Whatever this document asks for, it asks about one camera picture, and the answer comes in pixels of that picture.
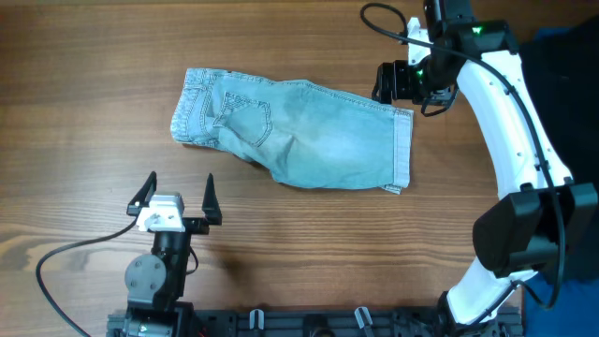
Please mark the white rail clip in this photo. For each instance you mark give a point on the white rail clip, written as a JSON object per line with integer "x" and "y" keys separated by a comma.
{"x": 364, "y": 320}
{"x": 257, "y": 320}

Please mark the black garment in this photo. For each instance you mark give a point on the black garment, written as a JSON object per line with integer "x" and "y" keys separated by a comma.
{"x": 560, "y": 67}

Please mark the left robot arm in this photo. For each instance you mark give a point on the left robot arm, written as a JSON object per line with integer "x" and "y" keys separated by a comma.
{"x": 156, "y": 281}

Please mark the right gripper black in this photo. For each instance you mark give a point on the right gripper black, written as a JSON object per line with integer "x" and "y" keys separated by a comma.
{"x": 391, "y": 82}

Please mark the light blue denim shorts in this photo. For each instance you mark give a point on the light blue denim shorts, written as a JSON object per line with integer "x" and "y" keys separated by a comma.
{"x": 304, "y": 134}

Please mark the dark blue garment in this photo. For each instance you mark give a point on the dark blue garment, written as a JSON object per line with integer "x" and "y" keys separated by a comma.
{"x": 576, "y": 310}

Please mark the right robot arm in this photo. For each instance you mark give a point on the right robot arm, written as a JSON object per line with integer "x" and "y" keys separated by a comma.
{"x": 541, "y": 211}

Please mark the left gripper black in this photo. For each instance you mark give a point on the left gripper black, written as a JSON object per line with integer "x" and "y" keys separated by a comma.
{"x": 197, "y": 227}

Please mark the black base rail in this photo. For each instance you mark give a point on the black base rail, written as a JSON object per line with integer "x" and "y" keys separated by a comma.
{"x": 401, "y": 322}

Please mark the left white rail clip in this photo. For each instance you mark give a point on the left white rail clip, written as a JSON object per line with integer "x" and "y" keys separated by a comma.
{"x": 257, "y": 320}

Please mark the right white rail clip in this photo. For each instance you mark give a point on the right white rail clip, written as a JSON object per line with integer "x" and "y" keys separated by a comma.
{"x": 364, "y": 320}

